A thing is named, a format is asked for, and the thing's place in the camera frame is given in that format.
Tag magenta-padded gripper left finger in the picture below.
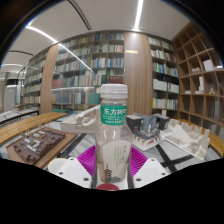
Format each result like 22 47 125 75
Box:
55 145 99 190

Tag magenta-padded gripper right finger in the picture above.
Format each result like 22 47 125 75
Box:
127 145 171 189

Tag clear green-labelled water bottle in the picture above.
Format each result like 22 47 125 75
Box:
94 83 134 185

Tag flat round red coaster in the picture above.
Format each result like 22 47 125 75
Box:
96 182 121 192

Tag brown architectural model on board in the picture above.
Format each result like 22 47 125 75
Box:
5 127 80 170

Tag white clustered buildings model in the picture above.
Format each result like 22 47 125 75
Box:
133 118 212 162

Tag long white building model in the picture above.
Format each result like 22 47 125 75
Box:
60 104 101 135

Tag curved wooden slatted rim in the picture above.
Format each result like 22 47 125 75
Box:
0 111 224 158

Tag wooden cubby shelf unit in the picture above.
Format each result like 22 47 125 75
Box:
171 21 224 135

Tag ceiling light strips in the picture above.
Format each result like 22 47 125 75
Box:
0 0 146 73

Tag tall bookshelf wall with books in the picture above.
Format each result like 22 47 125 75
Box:
19 30 182 116

